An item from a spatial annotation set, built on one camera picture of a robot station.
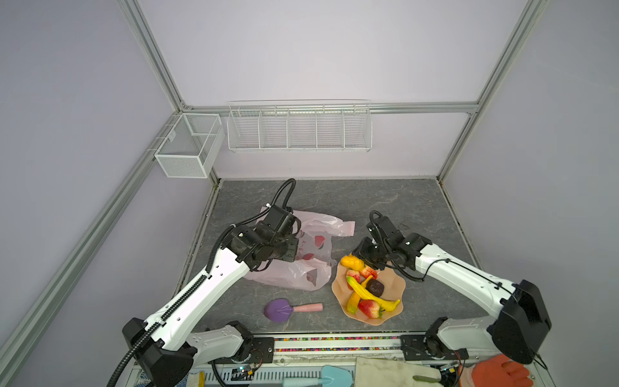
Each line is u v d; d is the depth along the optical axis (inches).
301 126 39.1
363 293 31.7
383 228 24.4
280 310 31.7
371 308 29.9
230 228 19.8
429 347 26.2
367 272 33.3
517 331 15.7
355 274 33.0
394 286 32.6
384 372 27.4
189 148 38.8
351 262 31.0
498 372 26.8
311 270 27.7
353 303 30.4
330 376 27.3
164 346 14.7
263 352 28.7
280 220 20.7
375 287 32.0
